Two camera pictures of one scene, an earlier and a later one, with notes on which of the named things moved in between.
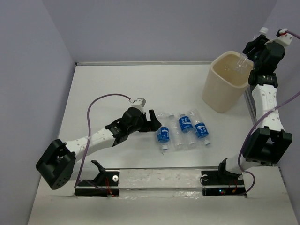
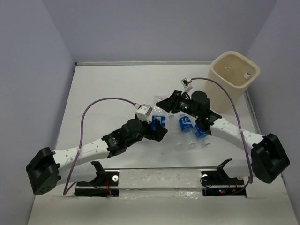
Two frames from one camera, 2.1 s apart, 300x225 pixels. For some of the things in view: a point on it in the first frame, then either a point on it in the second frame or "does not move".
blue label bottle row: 201,131 does not move
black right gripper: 258,42 to 172,102
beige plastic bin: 225,86 does not move
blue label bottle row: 163,136 to 159,113
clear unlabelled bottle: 244,63 to 247,75
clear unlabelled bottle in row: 176,132 does not move
